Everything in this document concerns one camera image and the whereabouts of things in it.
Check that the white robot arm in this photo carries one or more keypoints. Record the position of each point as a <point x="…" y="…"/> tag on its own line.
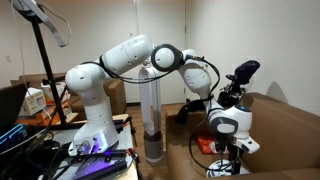
<point x="98" y="134"/>

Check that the white cardboard box left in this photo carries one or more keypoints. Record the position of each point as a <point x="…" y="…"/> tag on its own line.
<point x="34" y="101"/>

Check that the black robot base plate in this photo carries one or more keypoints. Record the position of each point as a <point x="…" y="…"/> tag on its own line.
<point x="104" y="166"/>

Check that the brown sofa chair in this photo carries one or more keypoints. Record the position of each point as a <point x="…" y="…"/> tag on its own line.
<point x="289" y="141"/>

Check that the black laptop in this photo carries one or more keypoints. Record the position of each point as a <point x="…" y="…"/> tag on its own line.
<point x="11" y="100"/>

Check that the white bladeless tower fan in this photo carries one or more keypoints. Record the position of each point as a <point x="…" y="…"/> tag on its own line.
<point x="150" y="99"/>

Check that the orange flat boxes stack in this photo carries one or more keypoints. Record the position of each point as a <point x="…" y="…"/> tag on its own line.
<point x="43" y="117"/>

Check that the white bicycle helmet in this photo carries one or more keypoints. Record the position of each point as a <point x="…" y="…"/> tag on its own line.
<point x="225" y="168"/>

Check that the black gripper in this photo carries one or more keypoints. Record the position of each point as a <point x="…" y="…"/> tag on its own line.
<point x="225" y="143"/>

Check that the red printed cushion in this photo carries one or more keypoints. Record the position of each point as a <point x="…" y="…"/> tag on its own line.
<point x="206" y="143"/>

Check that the black cloth on armrest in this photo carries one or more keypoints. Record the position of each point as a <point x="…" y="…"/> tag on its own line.
<point x="190" y="106"/>

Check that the black tripod stand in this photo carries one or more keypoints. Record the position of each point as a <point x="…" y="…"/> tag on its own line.
<point x="34" y="13"/>

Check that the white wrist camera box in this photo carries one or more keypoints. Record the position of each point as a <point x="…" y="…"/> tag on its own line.
<point x="248" y="145"/>

